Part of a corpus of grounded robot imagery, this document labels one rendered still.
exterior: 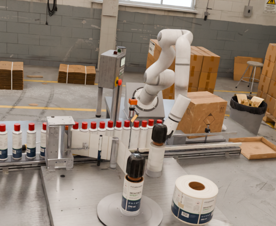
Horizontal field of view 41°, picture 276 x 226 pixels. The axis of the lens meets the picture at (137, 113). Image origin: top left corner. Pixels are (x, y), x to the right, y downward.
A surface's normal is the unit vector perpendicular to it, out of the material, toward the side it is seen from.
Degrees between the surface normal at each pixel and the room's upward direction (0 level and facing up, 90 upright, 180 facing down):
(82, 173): 0
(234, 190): 0
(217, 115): 90
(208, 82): 91
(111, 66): 90
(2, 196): 0
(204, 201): 90
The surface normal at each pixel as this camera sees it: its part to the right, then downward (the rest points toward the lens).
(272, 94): -0.97, 0.03
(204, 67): 0.23, 0.37
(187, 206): -0.47, 0.25
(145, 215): 0.11, -0.93
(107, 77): -0.26, 0.31
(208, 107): 0.48, 0.36
